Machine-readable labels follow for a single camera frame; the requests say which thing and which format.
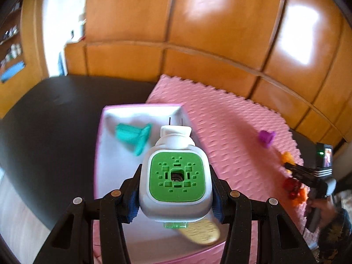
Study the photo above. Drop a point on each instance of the teal plastic mold cup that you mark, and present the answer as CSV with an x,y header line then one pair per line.
x,y
129,136

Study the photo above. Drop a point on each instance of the yellow orange toy piece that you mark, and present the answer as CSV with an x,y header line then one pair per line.
x,y
287,157

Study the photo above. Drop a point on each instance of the wooden glass door cabinet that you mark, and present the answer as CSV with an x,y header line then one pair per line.
x,y
30,46

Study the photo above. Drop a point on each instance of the pink shallow cardboard box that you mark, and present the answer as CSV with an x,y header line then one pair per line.
x,y
115,176

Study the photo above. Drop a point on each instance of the blue foam mat piece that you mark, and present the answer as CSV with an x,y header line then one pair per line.
x,y
12,71

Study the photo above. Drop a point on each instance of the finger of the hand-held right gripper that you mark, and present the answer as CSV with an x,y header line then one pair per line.
x,y
305,179
298,167

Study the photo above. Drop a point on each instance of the pink foam puzzle mat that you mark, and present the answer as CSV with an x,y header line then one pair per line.
x,y
225,121

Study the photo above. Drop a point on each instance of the red plastic toy piece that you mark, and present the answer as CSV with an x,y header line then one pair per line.
x,y
288,183
294,194

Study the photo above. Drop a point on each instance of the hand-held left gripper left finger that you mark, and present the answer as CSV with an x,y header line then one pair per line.
x,y
134,209

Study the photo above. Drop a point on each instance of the bottles on cabinet shelves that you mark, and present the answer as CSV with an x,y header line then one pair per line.
x,y
11,49

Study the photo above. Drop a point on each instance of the white green plug-in device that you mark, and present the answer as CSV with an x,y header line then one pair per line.
x,y
176,176

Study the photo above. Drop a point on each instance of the person's right hand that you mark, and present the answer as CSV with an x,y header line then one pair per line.
x,y
327,210

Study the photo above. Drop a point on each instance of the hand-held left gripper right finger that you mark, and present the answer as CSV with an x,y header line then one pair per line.
x,y
217,211

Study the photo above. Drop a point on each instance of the purple plastic mold cup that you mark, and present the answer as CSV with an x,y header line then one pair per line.
x,y
266,139

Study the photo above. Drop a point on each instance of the person's right forearm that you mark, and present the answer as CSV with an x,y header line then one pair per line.
x,y
337,239

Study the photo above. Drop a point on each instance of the wooden wardrobe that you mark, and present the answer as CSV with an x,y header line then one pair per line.
x,y
206,33

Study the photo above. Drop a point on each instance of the yellow oval plaque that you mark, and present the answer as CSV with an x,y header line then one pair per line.
x,y
202,233

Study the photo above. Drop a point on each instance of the blue foam tiles stack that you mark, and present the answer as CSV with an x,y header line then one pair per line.
x,y
62,64

